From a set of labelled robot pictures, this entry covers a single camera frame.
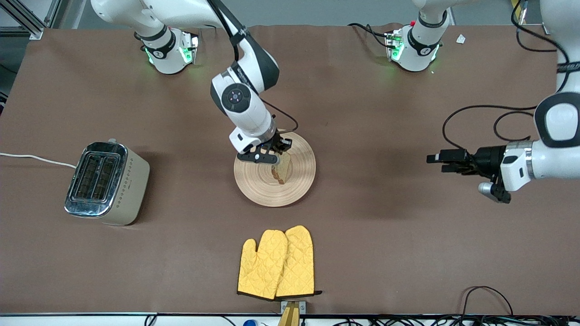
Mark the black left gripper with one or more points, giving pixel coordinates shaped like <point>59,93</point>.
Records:
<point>487,161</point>

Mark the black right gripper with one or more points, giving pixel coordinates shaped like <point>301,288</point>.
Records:
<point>277,144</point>

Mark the brown toast slice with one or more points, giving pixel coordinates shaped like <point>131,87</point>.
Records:
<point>283,172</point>

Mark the round wooden plate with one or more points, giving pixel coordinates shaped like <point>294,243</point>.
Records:
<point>299,181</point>

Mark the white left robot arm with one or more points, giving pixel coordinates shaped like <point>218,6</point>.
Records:
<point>557,122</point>

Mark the yellow quilted oven mitt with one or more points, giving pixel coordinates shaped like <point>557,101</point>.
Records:
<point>263,267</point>
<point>299,262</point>

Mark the small white paper tag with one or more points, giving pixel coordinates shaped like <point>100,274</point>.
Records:
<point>461,39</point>

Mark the cream and chrome toaster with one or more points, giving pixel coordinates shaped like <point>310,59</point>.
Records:
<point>131,190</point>

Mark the wooden strip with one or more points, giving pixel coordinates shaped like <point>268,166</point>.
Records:
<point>290,317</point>

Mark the metal connector bracket green light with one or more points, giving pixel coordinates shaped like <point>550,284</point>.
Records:
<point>190,47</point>
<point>393,45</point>

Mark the small metal bracket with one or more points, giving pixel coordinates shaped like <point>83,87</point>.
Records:
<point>302,308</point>

